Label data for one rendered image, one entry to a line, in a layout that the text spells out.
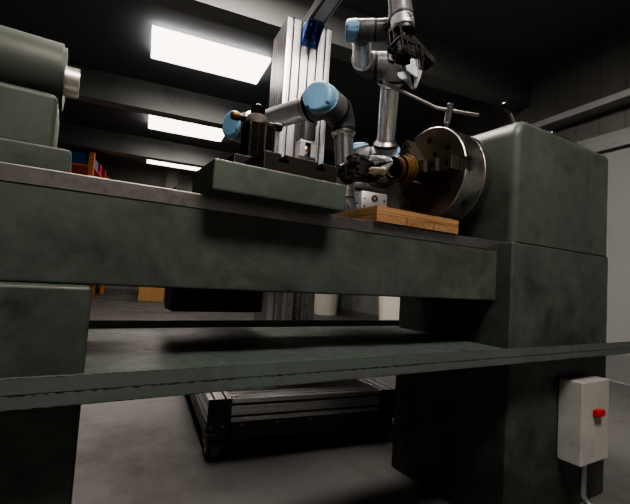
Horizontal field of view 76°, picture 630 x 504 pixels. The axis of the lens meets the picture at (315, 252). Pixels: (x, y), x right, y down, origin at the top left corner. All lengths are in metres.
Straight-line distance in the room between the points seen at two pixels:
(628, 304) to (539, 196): 2.84
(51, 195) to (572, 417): 1.53
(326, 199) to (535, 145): 0.83
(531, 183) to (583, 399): 0.70
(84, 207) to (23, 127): 0.20
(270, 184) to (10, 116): 0.47
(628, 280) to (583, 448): 2.77
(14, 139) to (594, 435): 1.73
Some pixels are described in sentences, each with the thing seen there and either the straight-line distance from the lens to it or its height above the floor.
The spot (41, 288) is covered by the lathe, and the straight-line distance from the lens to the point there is 0.76.
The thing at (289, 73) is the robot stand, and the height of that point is 1.74.
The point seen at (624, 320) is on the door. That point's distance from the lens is 4.27.
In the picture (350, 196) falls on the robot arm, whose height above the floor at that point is 1.03.
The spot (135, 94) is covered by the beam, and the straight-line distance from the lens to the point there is 6.03.
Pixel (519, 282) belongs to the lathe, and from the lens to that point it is 1.38.
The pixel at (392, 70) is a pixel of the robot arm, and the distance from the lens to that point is 1.97.
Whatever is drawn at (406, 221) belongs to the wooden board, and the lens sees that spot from 1.08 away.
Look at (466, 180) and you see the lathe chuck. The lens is 1.32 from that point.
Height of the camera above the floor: 0.72
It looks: 3 degrees up
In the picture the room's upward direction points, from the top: 4 degrees clockwise
